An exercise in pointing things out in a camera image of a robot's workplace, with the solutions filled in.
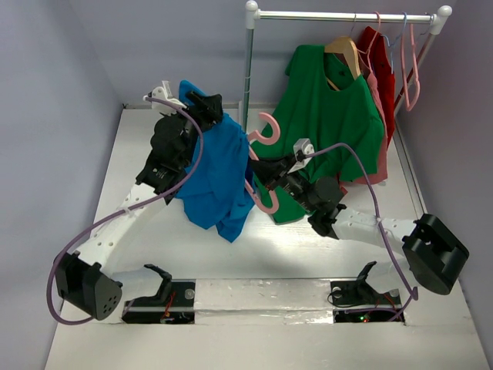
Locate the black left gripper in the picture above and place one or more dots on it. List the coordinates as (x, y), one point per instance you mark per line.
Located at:
(206, 109)

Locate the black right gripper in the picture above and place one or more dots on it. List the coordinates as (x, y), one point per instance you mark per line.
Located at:
(272, 174)

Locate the blue t-shirt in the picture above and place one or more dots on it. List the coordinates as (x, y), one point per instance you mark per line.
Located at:
(215, 195)

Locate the pink plastic hanger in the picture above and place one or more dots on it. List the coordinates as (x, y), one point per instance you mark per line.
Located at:
(265, 168)

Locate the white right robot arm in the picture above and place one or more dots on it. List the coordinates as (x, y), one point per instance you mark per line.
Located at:
(434, 255)

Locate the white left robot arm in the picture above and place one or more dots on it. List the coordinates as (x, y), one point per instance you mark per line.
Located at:
(84, 274)

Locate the pink t-shirt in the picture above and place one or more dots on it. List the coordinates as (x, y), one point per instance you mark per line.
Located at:
(361, 123)

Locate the green t-shirt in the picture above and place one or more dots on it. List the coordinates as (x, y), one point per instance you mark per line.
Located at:
(306, 110)

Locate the wooden hanger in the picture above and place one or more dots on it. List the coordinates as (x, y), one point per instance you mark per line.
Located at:
(345, 46)

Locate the red t-shirt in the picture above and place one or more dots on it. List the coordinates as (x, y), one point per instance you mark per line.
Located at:
(383, 73)

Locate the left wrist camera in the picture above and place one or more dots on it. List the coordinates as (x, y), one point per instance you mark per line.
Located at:
(163, 92)

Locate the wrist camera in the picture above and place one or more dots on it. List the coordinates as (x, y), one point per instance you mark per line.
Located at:
(163, 92)
(302, 149)

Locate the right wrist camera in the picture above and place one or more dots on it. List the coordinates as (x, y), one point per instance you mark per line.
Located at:
(302, 149)

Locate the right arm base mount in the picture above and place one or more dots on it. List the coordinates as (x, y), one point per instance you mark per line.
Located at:
(355, 301)

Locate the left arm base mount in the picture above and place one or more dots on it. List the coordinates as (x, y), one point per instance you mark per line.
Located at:
(172, 304)

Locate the blue wire hanger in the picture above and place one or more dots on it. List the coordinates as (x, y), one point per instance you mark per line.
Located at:
(393, 45)

